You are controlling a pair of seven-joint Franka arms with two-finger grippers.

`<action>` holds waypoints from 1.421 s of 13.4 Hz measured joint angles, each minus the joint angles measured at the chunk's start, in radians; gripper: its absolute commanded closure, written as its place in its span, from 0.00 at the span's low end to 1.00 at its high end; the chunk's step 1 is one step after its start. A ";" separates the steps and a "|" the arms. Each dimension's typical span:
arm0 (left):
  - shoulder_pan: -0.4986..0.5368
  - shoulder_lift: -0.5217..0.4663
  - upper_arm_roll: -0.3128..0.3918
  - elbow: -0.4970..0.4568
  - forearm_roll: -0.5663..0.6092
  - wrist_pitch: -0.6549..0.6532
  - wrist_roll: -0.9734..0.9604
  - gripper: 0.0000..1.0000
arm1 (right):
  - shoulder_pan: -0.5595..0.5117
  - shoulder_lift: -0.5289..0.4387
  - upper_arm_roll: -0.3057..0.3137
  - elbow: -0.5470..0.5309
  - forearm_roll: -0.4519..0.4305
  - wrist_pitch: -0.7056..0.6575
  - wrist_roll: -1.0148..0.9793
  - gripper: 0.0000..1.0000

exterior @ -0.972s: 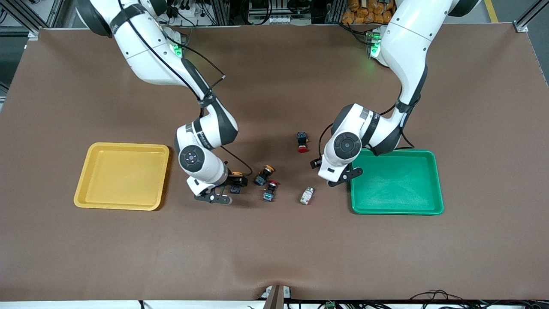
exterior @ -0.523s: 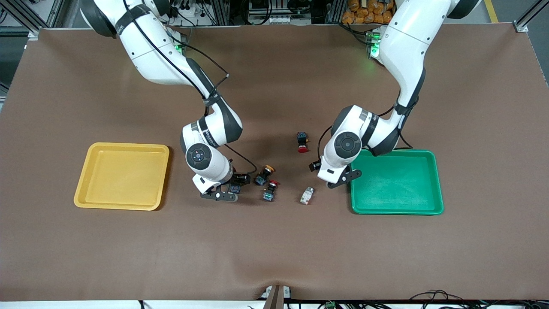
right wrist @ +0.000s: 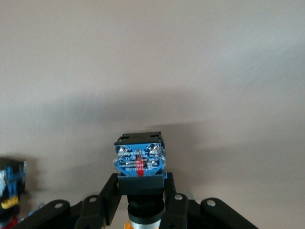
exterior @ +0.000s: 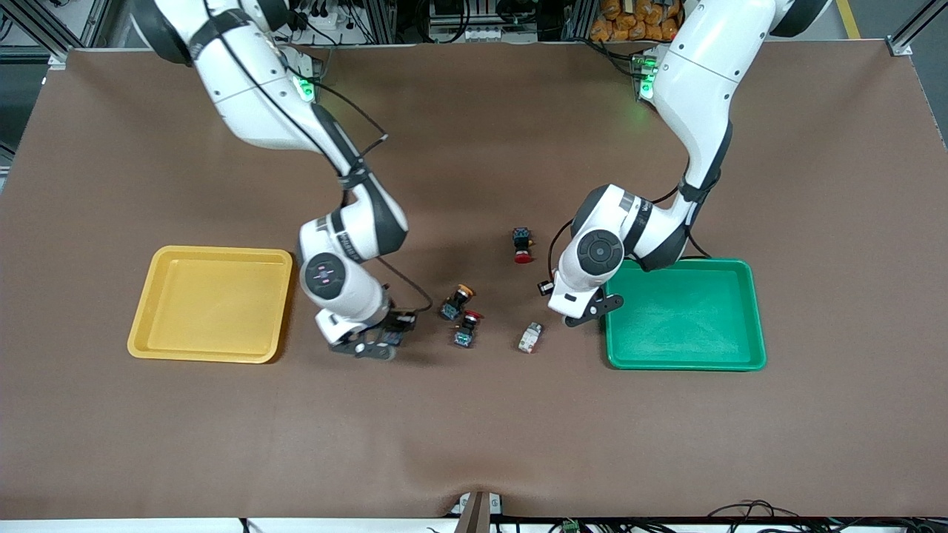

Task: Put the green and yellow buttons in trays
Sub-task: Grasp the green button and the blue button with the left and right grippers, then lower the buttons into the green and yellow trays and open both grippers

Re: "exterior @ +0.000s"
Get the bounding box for yellow capped push button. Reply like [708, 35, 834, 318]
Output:
[438, 284, 475, 322]

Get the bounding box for small red push button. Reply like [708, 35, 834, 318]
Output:
[453, 311, 484, 349]

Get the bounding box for brown table mat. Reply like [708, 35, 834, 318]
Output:
[0, 41, 948, 519]

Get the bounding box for green plastic tray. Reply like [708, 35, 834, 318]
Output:
[604, 257, 767, 372]

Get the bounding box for yellow plastic tray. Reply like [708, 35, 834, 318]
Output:
[127, 245, 294, 364]

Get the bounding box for white power strip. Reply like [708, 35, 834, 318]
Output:
[453, 26, 539, 44]

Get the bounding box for pile of orange bags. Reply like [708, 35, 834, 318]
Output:
[590, 0, 684, 42]

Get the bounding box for white socket strip black plugs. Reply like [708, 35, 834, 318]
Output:
[285, 0, 349, 34]

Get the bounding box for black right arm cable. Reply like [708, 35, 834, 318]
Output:
[215, 0, 434, 315]

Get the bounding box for aluminium frame upright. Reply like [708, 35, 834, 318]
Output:
[367, 0, 404, 45]
[567, 0, 599, 41]

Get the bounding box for black cable bundle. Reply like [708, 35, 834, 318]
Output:
[707, 500, 827, 533]

